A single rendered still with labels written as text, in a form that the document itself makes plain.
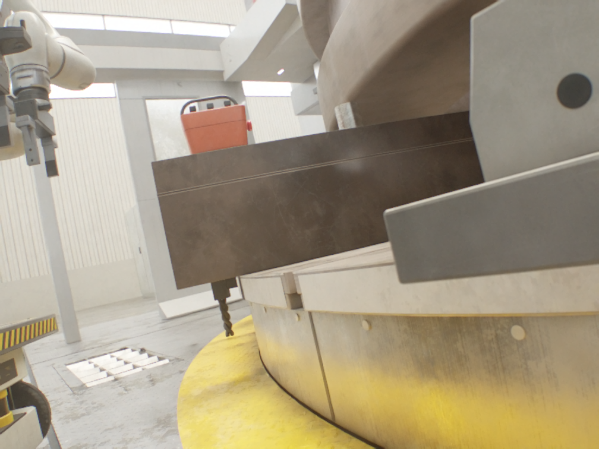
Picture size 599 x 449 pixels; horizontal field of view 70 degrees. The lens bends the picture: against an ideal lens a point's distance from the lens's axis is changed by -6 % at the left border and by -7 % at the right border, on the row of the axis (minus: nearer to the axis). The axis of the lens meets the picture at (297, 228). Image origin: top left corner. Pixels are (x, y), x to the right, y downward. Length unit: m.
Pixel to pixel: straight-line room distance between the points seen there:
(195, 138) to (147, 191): 2.97
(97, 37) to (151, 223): 1.76
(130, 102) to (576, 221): 4.45
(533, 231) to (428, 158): 1.32
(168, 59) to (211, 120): 3.35
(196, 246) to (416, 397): 0.84
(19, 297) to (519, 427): 14.11
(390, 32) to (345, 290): 0.91
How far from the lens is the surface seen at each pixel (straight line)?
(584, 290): 0.45
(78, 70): 1.36
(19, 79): 1.23
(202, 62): 4.86
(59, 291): 4.15
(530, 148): 0.28
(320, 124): 6.71
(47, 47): 1.28
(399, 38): 1.38
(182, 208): 1.34
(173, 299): 4.28
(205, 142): 1.39
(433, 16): 1.28
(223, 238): 1.33
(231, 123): 1.40
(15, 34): 0.96
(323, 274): 0.74
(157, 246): 4.27
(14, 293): 14.40
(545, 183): 0.24
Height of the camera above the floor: 0.35
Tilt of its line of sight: 3 degrees up
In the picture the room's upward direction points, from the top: 13 degrees counter-clockwise
